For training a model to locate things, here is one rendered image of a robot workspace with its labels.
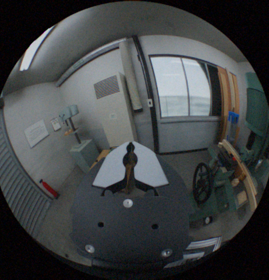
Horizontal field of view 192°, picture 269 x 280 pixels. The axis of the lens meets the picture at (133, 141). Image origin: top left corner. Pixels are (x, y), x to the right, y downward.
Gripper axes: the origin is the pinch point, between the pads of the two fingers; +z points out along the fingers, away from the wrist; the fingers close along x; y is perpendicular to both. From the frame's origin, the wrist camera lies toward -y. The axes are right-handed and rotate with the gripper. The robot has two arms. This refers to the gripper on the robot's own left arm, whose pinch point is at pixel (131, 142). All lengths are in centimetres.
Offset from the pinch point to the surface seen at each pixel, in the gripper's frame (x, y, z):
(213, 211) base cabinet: 55, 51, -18
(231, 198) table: 52, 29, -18
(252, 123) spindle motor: 61, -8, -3
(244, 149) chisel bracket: 67, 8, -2
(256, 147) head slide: 78, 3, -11
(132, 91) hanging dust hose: 1, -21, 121
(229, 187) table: 55, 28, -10
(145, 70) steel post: 23, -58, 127
